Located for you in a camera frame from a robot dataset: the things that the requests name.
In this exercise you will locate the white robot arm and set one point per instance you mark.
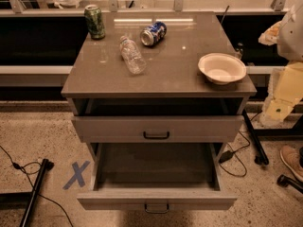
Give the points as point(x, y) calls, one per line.
point(285, 88)

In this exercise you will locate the grey drawer cabinet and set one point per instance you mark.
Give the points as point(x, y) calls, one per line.
point(100, 83)

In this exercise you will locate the clear plastic water bottle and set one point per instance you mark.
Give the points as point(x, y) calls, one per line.
point(132, 55)

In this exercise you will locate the blue pepsi can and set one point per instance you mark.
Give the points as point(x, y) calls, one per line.
point(153, 34)

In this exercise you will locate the white paper bowl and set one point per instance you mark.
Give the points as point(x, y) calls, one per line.
point(222, 68)

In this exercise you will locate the blue tape cross mark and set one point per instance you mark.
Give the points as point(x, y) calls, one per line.
point(77, 176)

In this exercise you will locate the green soda can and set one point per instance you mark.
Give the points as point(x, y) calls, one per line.
point(93, 17)

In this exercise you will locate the black stand leg right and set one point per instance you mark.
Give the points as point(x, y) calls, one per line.
point(261, 157)

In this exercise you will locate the black stand leg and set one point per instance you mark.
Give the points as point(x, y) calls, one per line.
point(46, 165)
point(261, 157)

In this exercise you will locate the black stand leg left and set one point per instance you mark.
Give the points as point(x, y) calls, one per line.
point(46, 165)

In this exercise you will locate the tan shoe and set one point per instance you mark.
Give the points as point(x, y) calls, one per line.
point(291, 158)

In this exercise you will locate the black chair wheel base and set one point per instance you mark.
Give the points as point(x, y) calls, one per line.
point(284, 181)

